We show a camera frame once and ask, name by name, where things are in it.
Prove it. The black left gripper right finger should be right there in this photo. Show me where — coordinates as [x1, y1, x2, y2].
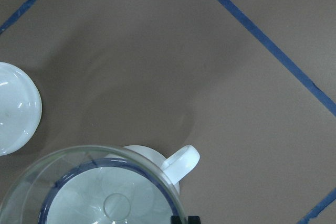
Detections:
[188, 216, 201, 224]

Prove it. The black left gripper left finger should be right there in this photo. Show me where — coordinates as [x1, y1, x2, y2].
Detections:
[170, 216, 182, 224]

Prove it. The clear glass funnel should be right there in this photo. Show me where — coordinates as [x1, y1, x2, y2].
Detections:
[0, 144, 179, 224]

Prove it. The white cup blue rim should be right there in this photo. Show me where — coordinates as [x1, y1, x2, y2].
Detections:
[38, 145, 200, 223]

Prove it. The white round lid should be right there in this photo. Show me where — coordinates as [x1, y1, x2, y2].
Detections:
[1, 62, 42, 156]

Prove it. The blue tape strip long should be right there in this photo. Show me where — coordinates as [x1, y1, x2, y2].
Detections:
[216, 0, 335, 115]

